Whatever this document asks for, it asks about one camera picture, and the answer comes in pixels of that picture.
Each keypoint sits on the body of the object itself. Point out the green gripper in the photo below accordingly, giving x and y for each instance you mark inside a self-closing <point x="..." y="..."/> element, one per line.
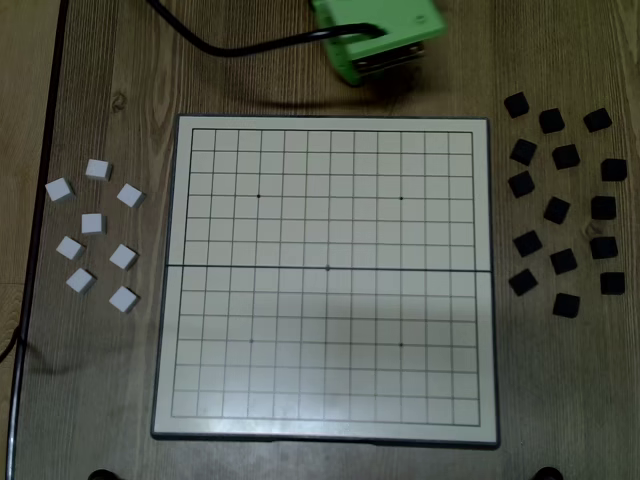
<point x="387" y="56"/>

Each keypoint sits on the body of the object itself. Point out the white cube stone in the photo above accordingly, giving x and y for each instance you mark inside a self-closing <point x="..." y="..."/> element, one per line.
<point x="98" y="169"/>
<point x="123" y="299"/>
<point x="60" y="190"/>
<point x="93" y="223"/>
<point x="70" y="247"/>
<point x="131" y="195"/>
<point x="80" y="280"/>
<point x="123" y="256"/>

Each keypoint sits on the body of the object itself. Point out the black cube stone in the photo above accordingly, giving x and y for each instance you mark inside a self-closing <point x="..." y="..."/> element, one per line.
<point x="523" y="282"/>
<point x="557" y="210"/>
<point x="563" y="261"/>
<point x="614" y="169"/>
<point x="603" y="247"/>
<point x="603" y="208"/>
<point x="566" y="156"/>
<point x="612" y="283"/>
<point x="551" y="120"/>
<point x="523" y="151"/>
<point x="521" y="184"/>
<point x="527" y="243"/>
<point x="566" y="305"/>
<point x="516" y="105"/>
<point x="597" y="120"/>

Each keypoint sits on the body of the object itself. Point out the white Go board with grid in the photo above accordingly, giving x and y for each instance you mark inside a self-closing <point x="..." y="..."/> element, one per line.
<point x="400" y="325"/>

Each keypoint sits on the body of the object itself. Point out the black round stand foot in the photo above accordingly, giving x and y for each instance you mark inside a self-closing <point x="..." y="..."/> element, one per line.
<point x="547" y="474"/>
<point x="102" y="475"/>

